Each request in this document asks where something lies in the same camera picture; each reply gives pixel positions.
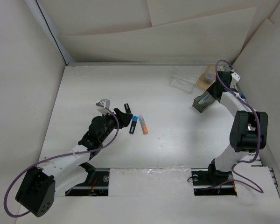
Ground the orange transparent container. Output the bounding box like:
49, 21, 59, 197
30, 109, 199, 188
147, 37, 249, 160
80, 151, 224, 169
196, 64, 216, 90

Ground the small bottle in orange container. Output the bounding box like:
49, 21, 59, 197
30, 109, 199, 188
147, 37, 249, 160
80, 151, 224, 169
205, 73, 216, 83

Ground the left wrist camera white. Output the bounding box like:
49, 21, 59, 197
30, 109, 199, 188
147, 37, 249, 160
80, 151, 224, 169
96, 98, 110, 115

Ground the green highlighter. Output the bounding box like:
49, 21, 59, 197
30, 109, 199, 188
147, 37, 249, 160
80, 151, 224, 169
199, 98, 212, 106

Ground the clear plastic container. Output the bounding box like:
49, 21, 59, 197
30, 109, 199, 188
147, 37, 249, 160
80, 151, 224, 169
170, 70, 198, 93

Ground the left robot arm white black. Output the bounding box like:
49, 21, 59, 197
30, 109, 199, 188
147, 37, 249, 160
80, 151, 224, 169
15, 103, 133, 217

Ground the dark grey transparent container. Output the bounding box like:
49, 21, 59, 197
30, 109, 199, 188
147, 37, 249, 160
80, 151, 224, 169
192, 91, 216, 113

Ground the black blue highlighter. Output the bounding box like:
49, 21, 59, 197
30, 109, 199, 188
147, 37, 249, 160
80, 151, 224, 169
129, 116, 138, 134

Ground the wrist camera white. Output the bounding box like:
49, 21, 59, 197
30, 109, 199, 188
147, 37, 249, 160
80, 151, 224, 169
230, 72, 241, 87
96, 98, 110, 115

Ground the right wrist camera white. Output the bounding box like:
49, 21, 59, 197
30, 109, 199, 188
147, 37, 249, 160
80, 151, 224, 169
230, 72, 241, 87

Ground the orange highlighter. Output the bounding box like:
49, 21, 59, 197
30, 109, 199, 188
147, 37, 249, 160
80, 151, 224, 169
139, 115, 148, 135

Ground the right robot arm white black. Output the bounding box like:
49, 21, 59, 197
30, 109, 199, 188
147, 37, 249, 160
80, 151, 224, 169
206, 71, 268, 186

